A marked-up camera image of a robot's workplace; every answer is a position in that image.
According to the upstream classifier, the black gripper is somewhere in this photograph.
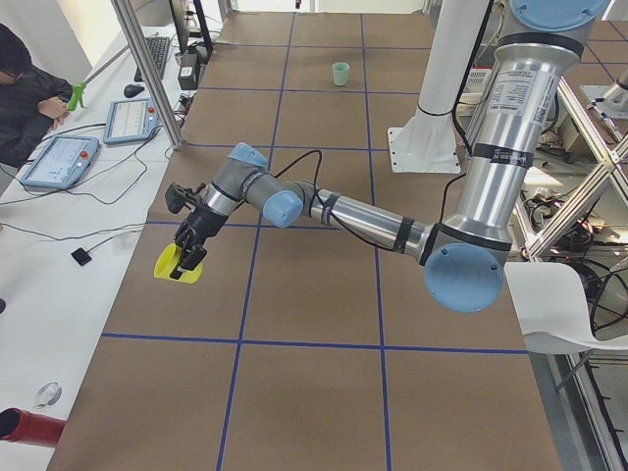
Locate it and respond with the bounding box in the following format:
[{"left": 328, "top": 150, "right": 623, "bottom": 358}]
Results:
[{"left": 169, "top": 206, "right": 227, "bottom": 281}]

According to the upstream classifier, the yellow cup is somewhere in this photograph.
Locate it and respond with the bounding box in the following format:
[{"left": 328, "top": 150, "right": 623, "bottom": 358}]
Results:
[{"left": 153, "top": 243, "right": 203, "bottom": 285}]

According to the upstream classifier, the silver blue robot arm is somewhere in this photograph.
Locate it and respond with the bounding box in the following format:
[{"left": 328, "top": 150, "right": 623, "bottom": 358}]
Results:
[{"left": 155, "top": 1, "right": 606, "bottom": 312}]

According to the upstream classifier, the green cup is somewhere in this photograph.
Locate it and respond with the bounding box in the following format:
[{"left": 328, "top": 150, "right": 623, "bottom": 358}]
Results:
[{"left": 332, "top": 62, "right": 350, "bottom": 87}]

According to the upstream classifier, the small black square puck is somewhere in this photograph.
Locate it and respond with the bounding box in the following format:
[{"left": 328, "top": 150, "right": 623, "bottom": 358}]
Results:
[{"left": 71, "top": 247, "right": 92, "bottom": 266}]

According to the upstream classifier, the far teach pendant tablet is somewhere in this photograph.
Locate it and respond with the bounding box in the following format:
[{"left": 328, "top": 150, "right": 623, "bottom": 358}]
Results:
[{"left": 103, "top": 98, "right": 160, "bottom": 145}]

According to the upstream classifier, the teach pendant tablet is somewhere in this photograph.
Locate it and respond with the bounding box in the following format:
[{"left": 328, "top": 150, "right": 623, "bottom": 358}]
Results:
[
  {"left": 103, "top": 98, "right": 160, "bottom": 145},
  {"left": 20, "top": 136, "right": 100, "bottom": 189}
]

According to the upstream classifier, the near teach pendant tablet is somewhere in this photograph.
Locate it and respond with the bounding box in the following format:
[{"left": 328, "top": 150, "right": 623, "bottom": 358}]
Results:
[{"left": 20, "top": 136, "right": 100, "bottom": 189}]

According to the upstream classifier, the black computer mouse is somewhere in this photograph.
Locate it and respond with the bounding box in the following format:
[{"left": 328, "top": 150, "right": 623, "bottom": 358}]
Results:
[{"left": 123, "top": 83, "right": 144, "bottom": 98}]

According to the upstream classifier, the round metal table grommet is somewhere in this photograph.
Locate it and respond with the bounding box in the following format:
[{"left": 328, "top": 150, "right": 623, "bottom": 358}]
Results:
[{"left": 33, "top": 382, "right": 63, "bottom": 409}]

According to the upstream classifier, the green plastic clamp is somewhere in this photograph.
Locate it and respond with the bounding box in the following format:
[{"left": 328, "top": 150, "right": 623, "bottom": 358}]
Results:
[{"left": 67, "top": 81, "right": 87, "bottom": 112}]

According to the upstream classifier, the black keyboard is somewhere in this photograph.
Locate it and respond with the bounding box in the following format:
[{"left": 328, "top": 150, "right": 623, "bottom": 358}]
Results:
[{"left": 144, "top": 35, "right": 171, "bottom": 79}]

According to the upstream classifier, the seated person dark jacket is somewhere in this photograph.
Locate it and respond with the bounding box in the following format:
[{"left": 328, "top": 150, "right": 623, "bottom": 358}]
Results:
[{"left": 1, "top": 26, "right": 73, "bottom": 169}]

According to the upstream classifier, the red fire extinguisher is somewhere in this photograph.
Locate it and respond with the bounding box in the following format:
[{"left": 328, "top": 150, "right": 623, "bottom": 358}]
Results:
[{"left": 1, "top": 408, "right": 66, "bottom": 448}]

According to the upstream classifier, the black monitor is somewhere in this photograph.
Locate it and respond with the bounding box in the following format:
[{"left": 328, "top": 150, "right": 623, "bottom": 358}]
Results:
[{"left": 169, "top": 0, "right": 214, "bottom": 57}]

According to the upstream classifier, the white chair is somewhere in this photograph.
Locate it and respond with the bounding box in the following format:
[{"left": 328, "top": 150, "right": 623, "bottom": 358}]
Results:
[{"left": 504, "top": 262, "right": 627, "bottom": 354}]

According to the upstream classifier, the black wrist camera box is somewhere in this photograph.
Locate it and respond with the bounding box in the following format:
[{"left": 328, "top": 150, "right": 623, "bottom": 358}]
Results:
[{"left": 165, "top": 183, "right": 206, "bottom": 214}]

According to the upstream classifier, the black camera cable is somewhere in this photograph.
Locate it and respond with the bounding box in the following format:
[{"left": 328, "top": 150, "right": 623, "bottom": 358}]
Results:
[{"left": 272, "top": 149, "right": 408, "bottom": 252}]

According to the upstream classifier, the aluminium frame post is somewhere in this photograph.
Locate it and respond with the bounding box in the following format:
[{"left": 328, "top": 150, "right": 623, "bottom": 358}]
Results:
[{"left": 111, "top": 0, "right": 183, "bottom": 150}]

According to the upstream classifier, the aluminium lattice frame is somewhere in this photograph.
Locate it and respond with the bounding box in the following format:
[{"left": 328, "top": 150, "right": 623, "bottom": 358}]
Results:
[{"left": 490, "top": 48, "right": 628, "bottom": 471}]

